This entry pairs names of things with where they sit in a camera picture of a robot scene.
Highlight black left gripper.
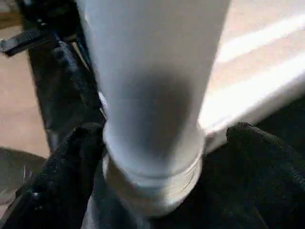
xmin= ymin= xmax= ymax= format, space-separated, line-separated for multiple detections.
xmin=0 ymin=0 xmax=103 ymax=110

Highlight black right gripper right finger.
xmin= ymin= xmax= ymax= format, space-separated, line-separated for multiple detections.
xmin=226 ymin=123 xmax=305 ymax=229

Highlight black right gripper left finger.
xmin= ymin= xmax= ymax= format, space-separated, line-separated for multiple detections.
xmin=0 ymin=123 xmax=106 ymax=229

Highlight white plastic table leg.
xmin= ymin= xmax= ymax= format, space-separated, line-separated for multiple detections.
xmin=76 ymin=0 xmax=232 ymax=218

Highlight white plastic table top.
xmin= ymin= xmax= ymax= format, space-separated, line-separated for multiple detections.
xmin=98 ymin=0 xmax=305 ymax=154

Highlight dark right robot foot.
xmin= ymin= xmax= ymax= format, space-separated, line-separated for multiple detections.
xmin=0 ymin=147 xmax=46 ymax=207

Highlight black work mat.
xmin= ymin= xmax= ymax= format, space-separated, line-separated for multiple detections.
xmin=26 ymin=29 xmax=305 ymax=229

